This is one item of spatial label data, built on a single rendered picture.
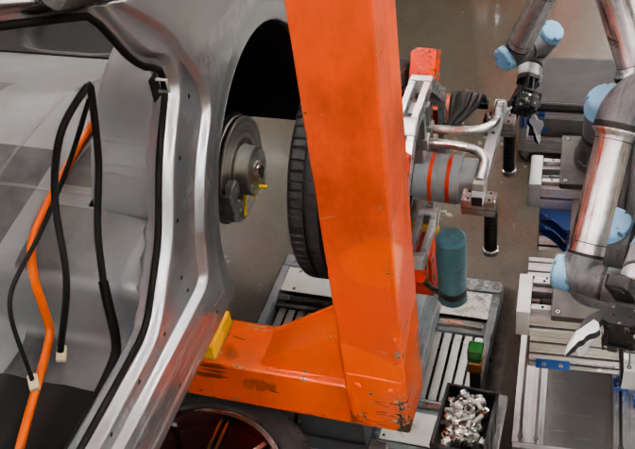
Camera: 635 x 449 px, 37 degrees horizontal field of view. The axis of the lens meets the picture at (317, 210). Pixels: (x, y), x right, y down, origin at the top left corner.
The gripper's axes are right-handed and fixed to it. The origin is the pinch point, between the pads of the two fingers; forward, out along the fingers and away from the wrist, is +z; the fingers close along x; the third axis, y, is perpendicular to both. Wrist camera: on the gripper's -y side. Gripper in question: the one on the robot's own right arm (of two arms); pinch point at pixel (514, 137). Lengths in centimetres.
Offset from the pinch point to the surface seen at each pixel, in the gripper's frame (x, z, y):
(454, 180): -20.6, 28.9, 17.4
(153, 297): -88, 88, 29
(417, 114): -38, 22, 33
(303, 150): -63, 38, 24
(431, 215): -16.5, 27.3, -14.4
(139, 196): -100, 61, 15
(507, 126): -9.2, 8.3, 19.4
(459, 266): -9.6, 46.9, 2.8
